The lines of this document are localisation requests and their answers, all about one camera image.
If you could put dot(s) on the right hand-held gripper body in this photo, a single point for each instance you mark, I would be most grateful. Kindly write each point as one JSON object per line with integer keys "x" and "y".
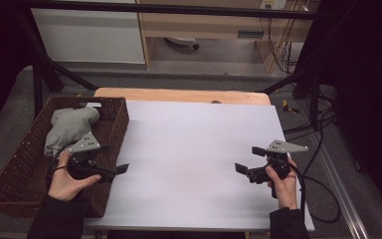
{"x": 280, "y": 146}

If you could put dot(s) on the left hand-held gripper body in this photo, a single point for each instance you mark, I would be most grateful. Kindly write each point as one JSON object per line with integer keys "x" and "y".
{"x": 85, "y": 144}

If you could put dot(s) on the grey shorts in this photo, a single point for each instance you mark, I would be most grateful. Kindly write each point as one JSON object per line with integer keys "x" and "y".
{"x": 69, "y": 126}

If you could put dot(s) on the brown wicker basket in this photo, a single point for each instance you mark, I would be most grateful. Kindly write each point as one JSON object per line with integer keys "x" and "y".
{"x": 20, "y": 172}

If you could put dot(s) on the person's left hand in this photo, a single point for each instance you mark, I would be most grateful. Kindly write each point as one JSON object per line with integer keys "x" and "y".
{"x": 64, "y": 186}

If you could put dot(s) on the person's right hand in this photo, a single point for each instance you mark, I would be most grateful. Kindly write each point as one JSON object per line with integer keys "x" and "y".
{"x": 286, "y": 192}

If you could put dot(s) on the yellow and black clamp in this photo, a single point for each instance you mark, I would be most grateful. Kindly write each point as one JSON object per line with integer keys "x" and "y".
{"x": 286, "y": 105}

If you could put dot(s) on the black metal stand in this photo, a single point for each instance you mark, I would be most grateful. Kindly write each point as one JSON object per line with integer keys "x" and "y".
{"x": 38, "y": 86}
{"x": 314, "y": 99}

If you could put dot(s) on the light wooden table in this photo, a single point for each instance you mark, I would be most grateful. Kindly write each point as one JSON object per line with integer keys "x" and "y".
{"x": 179, "y": 95}

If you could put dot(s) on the white cabinet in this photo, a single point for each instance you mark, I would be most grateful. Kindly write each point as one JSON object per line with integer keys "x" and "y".
{"x": 89, "y": 36}

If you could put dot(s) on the grey chair base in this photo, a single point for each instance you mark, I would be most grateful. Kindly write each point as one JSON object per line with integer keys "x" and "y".
{"x": 182, "y": 41}

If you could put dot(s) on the light wooden desk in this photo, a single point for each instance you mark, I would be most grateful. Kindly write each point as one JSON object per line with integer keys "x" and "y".
{"x": 195, "y": 28}

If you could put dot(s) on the white power strip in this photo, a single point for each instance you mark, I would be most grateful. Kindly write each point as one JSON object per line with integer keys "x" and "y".
{"x": 272, "y": 4}

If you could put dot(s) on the black metal crossbar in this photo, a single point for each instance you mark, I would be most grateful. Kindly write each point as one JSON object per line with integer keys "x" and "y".
{"x": 179, "y": 10}

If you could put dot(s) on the aluminium rail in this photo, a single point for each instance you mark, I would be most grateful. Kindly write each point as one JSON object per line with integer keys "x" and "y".
{"x": 341, "y": 195}

